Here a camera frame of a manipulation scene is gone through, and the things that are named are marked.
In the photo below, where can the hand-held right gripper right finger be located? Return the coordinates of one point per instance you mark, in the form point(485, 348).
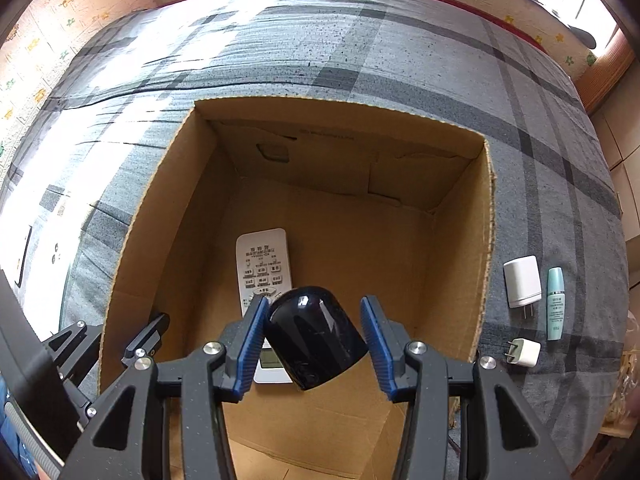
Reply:
point(377, 345)

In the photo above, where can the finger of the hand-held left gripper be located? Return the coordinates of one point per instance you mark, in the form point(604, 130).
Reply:
point(75, 345)
point(147, 340)

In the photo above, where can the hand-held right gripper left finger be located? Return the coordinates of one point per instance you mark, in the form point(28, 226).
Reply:
point(250, 345)

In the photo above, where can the black round speaker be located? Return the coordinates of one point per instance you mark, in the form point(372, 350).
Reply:
point(315, 330)

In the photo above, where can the white remote control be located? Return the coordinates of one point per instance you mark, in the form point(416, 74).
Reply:
point(260, 265)

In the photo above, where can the brown cardboard box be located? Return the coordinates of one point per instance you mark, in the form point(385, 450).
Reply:
point(350, 260)

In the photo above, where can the small white charger plug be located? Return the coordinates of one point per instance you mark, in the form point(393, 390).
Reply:
point(527, 352)

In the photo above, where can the large white charger plug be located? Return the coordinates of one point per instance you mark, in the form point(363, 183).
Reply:
point(522, 280)

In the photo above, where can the teal cosmetic tube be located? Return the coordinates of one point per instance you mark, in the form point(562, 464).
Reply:
point(556, 310)

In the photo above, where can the white printed cloth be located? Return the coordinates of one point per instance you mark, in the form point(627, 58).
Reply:
point(45, 270)

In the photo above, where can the clear plastic bag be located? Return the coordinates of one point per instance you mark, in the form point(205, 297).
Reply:
point(627, 385)

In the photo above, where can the grey plaid blanket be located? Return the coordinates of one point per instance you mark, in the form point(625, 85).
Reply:
point(350, 50)

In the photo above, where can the dark object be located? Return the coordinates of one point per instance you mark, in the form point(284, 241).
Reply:
point(584, 37)

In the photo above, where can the wooden frame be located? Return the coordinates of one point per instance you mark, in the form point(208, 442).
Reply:
point(607, 70)

